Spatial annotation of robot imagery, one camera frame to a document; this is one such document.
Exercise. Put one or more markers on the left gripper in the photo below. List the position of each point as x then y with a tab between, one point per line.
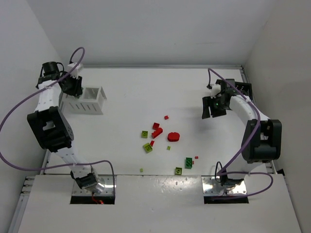
73	87

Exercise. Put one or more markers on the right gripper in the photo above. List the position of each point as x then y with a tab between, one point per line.
214	108

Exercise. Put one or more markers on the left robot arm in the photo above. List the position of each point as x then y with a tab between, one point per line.
50	127

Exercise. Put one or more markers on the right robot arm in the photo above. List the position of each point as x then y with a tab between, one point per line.
261	142

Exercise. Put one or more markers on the white two-compartment container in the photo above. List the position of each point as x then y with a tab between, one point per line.
91	102

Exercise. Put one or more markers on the black container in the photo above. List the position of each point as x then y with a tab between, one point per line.
245	88

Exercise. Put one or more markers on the red oval lego piece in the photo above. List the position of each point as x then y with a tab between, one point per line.
173	137

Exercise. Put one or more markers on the red long lego brick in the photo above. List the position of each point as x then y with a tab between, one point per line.
157	132

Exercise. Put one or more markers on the green lego brick with red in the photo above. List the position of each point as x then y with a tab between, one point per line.
188	163

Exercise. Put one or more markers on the lime lego brick upper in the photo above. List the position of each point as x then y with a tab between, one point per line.
144	134

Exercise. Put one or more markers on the lime lego brick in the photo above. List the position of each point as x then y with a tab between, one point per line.
147	148
144	134
178	171

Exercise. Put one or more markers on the lime lego brick front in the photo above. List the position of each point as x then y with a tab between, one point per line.
178	171

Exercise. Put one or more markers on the lime lego brick lower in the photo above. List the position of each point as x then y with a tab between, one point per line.
147	148

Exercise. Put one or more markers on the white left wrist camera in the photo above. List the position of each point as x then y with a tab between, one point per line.
75	69

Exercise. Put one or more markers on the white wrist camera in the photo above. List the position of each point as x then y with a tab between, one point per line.
215	90
75	69

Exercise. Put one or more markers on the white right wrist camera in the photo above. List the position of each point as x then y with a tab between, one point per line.
215	90

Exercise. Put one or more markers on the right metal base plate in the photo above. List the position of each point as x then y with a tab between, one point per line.
213	187

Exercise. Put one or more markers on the metal base plate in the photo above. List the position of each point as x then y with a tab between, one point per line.
213	187
104	188

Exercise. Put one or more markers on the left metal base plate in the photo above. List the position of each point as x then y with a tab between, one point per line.
104	188

